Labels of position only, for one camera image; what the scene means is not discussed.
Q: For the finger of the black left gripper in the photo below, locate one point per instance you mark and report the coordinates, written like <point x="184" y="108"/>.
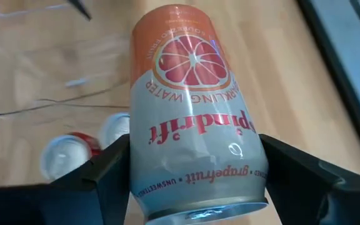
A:
<point x="79" y="7"/>

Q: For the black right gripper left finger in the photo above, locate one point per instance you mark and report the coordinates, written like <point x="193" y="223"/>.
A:
<point x="89" y="193"/>

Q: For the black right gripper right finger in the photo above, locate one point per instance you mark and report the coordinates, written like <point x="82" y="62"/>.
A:
<point x="308" y="200"/>

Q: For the red Coca-Cola can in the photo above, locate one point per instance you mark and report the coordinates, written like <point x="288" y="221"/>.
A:
<point x="62" y="156"/>
<point x="114" y="128"/>

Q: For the clear plastic bin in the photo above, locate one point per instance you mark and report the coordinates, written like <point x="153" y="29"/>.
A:
<point x="73" y="82"/>

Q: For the Spindrift grapefruit sparkling water can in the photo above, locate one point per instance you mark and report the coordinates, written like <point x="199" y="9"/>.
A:
<point x="195" y="131"/>

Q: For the black metal table frame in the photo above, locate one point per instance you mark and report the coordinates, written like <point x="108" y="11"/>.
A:
<point x="342" y="87"/>

